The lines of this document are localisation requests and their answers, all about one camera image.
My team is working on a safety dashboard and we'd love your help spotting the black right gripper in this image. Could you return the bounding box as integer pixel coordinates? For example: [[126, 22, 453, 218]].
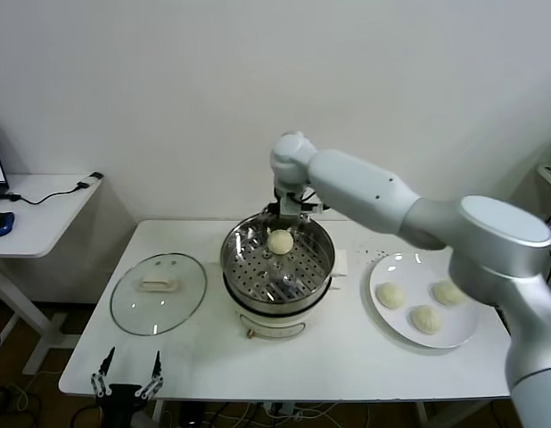
[[259, 202, 311, 241]]

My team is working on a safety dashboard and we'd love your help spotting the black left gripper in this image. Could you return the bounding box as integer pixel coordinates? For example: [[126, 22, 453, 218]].
[[90, 346, 166, 428]]

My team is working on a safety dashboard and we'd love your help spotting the white steamed baozi bun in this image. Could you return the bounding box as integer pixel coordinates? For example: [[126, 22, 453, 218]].
[[267, 228, 295, 256], [408, 304, 444, 335], [431, 279, 467, 308], [374, 282, 406, 309]]

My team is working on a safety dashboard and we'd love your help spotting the round glass pot lid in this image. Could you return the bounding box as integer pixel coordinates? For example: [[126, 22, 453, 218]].
[[109, 252, 209, 337]]

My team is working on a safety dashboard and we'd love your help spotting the perforated steel steamer basket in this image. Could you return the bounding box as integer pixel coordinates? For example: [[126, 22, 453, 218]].
[[219, 210, 336, 316]]

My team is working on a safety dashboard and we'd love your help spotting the white electric cooker base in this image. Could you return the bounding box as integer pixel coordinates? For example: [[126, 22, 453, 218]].
[[206, 238, 350, 340]]

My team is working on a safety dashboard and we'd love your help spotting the white round plate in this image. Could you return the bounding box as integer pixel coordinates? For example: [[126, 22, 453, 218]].
[[367, 251, 480, 350]]

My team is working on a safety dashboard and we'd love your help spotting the white power strip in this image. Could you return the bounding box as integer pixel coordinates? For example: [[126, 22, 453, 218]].
[[261, 400, 303, 421]]

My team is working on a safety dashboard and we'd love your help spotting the white side table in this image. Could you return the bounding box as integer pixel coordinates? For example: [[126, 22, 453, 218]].
[[0, 174, 103, 378]]

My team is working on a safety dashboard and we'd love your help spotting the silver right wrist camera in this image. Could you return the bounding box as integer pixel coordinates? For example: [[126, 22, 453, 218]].
[[278, 193, 324, 220]]

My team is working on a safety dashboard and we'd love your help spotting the black cable with adapter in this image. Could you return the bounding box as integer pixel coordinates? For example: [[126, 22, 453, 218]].
[[1, 172, 103, 207]]

